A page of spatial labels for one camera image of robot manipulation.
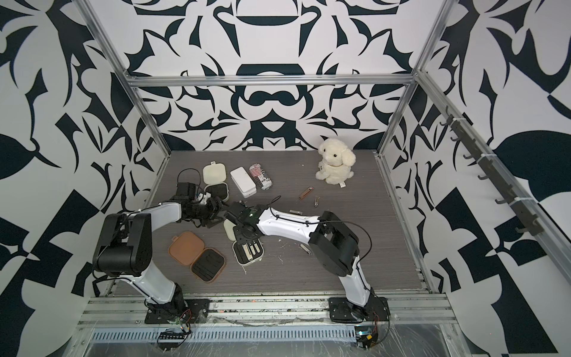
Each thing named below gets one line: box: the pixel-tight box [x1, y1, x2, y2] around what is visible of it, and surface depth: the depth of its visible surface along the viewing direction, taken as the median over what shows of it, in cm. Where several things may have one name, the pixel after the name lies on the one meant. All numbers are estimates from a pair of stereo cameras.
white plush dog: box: [315, 138, 357, 189], surface depth 98 cm
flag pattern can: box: [249, 162, 273, 190], surface depth 107 cm
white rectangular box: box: [229, 165, 258, 199], surface depth 105 cm
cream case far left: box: [202, 160, 230, 203], surface depth 110 cm
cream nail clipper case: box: [223, 218, 265, 267], surface depth 87 cm
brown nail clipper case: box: [168, 231, 227, 284], surface depth 86 cm
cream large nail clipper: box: [241, 243, 253, 262], surface depth 88 cm
